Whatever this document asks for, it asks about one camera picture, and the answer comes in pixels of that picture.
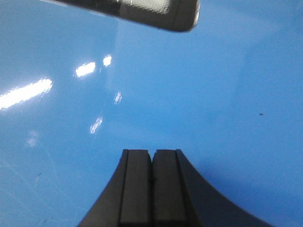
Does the blue door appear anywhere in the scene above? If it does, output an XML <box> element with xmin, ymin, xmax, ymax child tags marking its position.
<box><xmin>0</xmin><ymin>0</ymin><xmax>303</xmax><ymax>227</ymax></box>

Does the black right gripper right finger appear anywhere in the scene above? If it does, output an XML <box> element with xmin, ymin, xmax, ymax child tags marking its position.
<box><xmin>152</xmin><ymin>149</ymin><xmax>270</xmax><ymax>227</ymax></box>

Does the metal door lever handle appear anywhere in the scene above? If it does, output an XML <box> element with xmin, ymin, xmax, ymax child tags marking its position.
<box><xmin>49</xmin><ymin>0</ymin><xmax>200</xmax><ymax>32</ymax></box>

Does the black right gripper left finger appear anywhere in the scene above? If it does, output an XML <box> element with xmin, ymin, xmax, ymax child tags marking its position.
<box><xmin>78</xmin><ymin>149</ymin><xmax>152</xmax><ymax>227</ymax></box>

